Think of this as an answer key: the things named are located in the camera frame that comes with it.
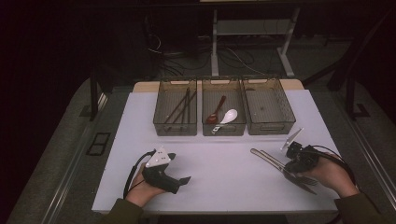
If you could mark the brown wooden spoon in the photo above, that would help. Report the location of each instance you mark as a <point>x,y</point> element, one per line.
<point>213,118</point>

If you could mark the transparent grey plastic bin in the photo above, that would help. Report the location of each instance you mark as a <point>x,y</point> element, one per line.
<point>230,96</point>
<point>165,99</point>
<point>267,102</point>

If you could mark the metal forks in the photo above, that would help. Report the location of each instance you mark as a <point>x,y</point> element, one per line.
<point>263,157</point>

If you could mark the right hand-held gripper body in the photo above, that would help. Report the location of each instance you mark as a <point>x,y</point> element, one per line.
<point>306,160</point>

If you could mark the white ceramic spoon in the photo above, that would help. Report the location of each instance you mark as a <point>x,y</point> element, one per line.
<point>230,115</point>

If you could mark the white metal desk frame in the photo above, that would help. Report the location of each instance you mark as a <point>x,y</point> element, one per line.
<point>252,27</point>

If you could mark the black metal stand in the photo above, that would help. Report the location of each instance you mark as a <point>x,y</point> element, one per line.
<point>350,99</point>

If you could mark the person's left hand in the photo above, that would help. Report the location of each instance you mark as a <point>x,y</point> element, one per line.
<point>141,193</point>

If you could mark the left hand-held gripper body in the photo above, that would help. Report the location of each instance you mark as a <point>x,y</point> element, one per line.
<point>158,158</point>

